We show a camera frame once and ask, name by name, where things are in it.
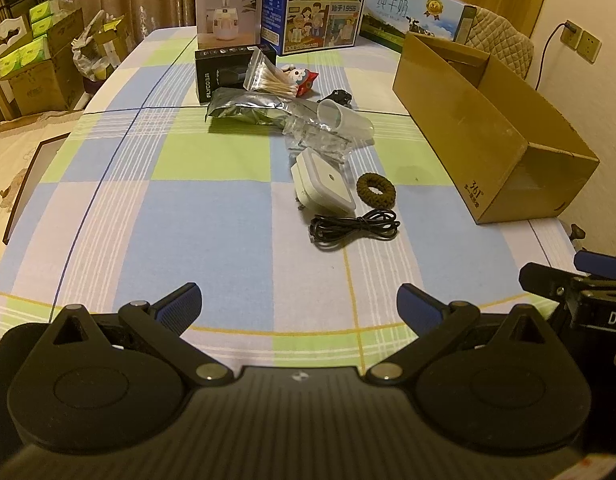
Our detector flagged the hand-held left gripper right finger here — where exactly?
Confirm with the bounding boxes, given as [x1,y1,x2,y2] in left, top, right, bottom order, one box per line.
[365,284,551,388]

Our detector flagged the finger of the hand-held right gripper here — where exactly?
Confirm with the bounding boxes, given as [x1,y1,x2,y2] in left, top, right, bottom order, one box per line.
[574,250,616,281]
[518,261,588,311]

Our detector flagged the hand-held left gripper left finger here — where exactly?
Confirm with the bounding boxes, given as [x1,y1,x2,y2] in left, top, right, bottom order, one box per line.
[50,282,229,388]

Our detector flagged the brown cardboard box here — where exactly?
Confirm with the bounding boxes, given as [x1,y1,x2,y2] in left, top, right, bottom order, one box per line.
[392,32,600,225]

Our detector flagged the clear plastic cup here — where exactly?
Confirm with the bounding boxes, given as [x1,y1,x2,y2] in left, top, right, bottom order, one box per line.
[315,99,376,144]

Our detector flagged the silver foil pouch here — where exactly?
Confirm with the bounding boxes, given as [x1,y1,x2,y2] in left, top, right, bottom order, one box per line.
[204,87,293,128]

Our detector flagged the black shaver box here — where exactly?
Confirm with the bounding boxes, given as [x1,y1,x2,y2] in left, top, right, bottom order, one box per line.
[194,45,277,106]

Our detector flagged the red cartoon cat figurine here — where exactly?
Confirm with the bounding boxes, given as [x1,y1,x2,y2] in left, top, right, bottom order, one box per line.
[280,62,319,97]

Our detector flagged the white plug-in night light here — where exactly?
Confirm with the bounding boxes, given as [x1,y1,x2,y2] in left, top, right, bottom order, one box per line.
[290,147,357,216]

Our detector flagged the clear crumpled plastic packaging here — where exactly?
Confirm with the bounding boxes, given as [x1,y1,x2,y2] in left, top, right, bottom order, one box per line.
[283,110,351,164]

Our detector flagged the black toy car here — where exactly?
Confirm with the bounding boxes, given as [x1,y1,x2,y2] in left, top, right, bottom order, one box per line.
[322,89,357,110]

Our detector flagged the beige quilted chair cover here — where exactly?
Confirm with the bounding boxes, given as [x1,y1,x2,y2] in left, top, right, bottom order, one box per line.
[466,5,536,81]

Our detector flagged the cotton swab bag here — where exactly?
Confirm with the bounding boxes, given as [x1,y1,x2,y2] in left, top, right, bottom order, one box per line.
[243,49,299,97]

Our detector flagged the open cardboard storage box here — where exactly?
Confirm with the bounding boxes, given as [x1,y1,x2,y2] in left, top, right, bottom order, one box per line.
[0,7,86,113]

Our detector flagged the pile of green tissue packs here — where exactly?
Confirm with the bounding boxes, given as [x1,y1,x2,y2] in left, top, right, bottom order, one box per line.
[0,1,64,80]

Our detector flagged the light blue milk carton box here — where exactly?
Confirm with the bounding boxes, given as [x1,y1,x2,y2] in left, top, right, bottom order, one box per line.
[359,0,477,53]

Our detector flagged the white humidifier box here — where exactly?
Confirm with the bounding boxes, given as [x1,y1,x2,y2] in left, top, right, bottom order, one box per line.
[195,0,263,41]

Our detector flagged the dark blue milk carton box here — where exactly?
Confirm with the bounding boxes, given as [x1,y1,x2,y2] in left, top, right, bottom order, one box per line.
[260,0,373,57]

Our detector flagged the white carved chair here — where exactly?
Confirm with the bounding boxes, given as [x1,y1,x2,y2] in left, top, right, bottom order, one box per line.
[0,15,34,106]

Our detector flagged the coiled black cable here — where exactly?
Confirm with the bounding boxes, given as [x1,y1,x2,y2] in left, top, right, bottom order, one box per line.
[308,212,401,249]

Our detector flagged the brown braided hair tie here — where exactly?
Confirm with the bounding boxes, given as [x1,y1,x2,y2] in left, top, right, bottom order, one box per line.
[357,172,396,206]

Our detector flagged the dark picture frame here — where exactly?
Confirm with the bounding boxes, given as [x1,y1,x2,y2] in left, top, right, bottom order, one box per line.
[3,132,71,246]

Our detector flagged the empty wall socket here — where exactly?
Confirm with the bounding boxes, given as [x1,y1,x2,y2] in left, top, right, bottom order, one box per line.
[580,30,602,64]

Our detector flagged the wall socket with plug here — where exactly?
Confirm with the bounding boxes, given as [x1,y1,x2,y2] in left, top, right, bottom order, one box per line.
[559,21,584,51]

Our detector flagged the charger plug with cable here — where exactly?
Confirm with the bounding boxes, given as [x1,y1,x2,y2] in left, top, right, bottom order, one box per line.
[532,19,581,91]

